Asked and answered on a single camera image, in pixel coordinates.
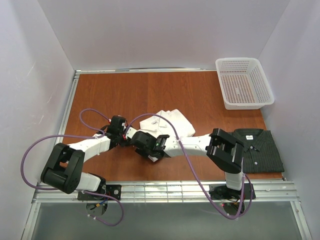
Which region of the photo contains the white long sleeve shirt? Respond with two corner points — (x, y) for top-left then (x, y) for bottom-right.
(139, 109), (196, 157)

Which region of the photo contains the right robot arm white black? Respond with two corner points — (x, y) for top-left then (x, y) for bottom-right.
(125, 127), (245, 191)

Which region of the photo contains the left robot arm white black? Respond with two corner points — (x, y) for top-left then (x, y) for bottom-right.
(40, 115), (127, 194)

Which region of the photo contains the dark striped folded shirt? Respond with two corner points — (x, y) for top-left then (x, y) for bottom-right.
(231, 128), (285, 174)

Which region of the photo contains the white plastic basket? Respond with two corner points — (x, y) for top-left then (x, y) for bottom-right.
(215, 57), (275, 110)

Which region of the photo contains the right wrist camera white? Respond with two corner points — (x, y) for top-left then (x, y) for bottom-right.
(123, 126), (137, 141)

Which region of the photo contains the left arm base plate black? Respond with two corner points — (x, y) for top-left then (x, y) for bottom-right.
(77, 184), (122, 201)

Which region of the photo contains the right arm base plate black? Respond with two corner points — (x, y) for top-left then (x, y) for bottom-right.
(209, 183), (251, 201)

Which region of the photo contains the aluminium frame rail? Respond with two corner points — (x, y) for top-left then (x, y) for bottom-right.
(31, 68), (313, 240)

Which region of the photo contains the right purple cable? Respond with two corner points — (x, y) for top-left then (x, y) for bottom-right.
(124, 113), (257, 220)

